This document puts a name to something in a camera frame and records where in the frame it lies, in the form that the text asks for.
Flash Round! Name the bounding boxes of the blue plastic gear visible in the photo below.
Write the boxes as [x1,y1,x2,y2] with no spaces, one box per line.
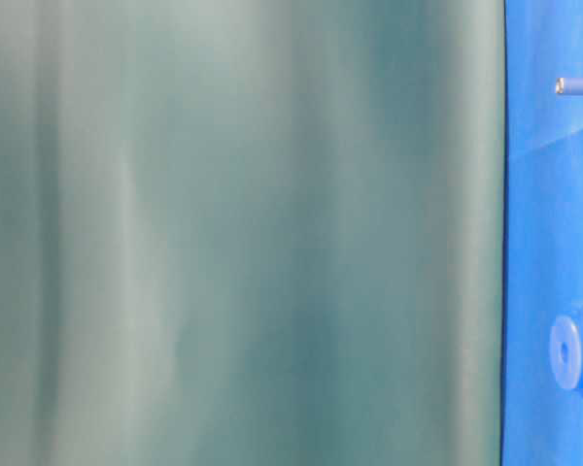
[549,304,583,397]

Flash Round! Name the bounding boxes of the grey metal shaft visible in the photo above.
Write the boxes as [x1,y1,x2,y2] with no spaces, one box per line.
[555,78,583,95]

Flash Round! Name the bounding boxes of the blurred grey-green foreground panel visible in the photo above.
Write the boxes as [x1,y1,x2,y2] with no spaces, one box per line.
[0,1,505,465]

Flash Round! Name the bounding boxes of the blue table cloth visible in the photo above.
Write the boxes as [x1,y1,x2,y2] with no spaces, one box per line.
[501,1,583,465]

